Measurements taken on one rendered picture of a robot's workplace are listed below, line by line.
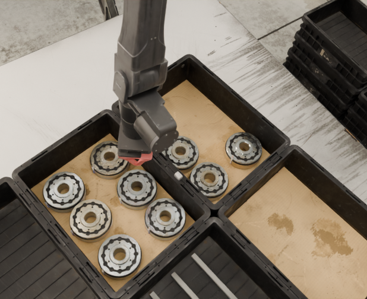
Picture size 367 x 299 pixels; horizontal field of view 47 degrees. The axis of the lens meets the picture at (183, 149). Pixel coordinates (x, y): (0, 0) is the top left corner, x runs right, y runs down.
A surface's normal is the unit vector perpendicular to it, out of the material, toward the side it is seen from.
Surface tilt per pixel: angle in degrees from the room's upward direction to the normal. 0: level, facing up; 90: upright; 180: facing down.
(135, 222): 0
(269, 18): 0
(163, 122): 10
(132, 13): 80
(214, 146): 0
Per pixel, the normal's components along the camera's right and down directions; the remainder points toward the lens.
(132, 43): -0.72, 0.30
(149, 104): 0.20, -0.57
